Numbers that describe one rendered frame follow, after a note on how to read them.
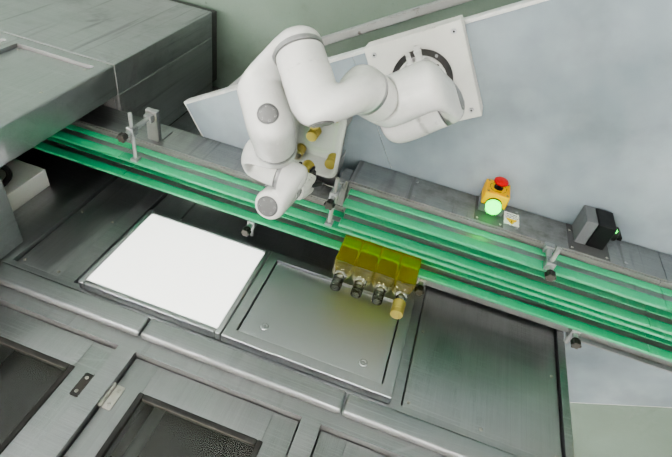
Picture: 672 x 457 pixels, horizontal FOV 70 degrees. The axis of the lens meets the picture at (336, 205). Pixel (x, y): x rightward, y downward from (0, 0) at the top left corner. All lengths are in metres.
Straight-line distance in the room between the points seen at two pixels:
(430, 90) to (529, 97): 0.52
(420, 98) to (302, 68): 0.23
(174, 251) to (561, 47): 1.19
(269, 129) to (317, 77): 0.13
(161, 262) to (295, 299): 0.41
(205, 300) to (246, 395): 0.29
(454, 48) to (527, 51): 0.18
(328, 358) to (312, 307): 0.17
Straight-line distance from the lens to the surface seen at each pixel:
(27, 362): 1.44
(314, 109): 0.75
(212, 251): 1.53
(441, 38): 1.26
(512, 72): 1.33
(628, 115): 1.40
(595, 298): 1.52
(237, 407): 1.29
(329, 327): 1.38
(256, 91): 0.86
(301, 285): 1.46
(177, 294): 1.43
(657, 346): 1.67
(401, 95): 0.88
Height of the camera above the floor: 1.99
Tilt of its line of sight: 50 degrees down
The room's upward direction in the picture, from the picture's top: 153 degrees counter-clockwise
